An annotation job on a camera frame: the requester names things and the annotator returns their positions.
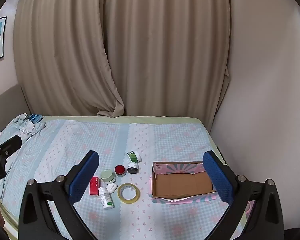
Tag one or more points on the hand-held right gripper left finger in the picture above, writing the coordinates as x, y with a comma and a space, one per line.
84, 176

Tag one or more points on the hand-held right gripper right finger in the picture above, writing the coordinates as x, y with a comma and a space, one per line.
218, 177

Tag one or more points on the red carton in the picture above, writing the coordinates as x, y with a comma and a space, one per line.
94, 186

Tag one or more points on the light green jar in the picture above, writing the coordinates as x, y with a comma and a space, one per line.
108, 176

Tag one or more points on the white earbuds case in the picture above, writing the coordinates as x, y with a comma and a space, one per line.
112, 187

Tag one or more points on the white pill bottle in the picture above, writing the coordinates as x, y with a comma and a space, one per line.
106, 198

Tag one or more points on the pink striped cardboard box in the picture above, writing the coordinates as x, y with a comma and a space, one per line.
182, 183

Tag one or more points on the red lidded jar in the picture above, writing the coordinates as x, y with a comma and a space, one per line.
120, 170

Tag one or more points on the clear tape roll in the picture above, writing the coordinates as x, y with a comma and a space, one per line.
120, 193

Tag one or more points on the black lidded jar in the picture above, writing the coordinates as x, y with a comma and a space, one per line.
132, 168

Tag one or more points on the white jar with green label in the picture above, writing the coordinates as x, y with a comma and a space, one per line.
133, 156

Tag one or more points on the crumpled light blue quilt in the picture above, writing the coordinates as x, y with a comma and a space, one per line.
20, 130

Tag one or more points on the grey padded headboard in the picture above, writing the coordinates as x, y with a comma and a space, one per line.
7, 110

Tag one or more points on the blue plaid cloth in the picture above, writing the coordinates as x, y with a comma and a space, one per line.
36, 118

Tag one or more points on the floral checkered bedsheet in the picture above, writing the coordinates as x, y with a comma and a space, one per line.
145, 140

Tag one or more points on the light green mattress sheet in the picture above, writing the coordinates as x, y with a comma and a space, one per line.
145, 117

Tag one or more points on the narrow beige curtain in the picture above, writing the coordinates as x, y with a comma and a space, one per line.
62, 50

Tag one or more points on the wide beige curtain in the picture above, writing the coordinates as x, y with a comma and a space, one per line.
165, 50

